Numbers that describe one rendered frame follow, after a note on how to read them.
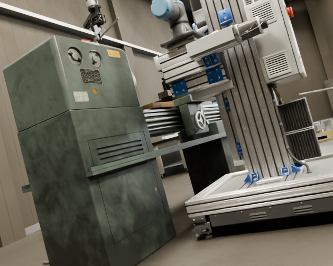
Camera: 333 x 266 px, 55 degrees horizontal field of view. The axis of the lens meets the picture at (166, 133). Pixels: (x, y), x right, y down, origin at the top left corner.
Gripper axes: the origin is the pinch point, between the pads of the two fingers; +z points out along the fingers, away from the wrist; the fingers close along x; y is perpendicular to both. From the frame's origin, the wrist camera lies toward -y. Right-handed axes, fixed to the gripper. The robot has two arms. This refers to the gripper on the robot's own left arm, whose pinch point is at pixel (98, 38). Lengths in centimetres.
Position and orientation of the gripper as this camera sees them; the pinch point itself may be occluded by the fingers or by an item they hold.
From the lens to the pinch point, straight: 225.4
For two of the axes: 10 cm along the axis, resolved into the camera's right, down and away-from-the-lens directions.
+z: 2.6, 9.6, -0.5
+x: 5.4, -1.0, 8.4
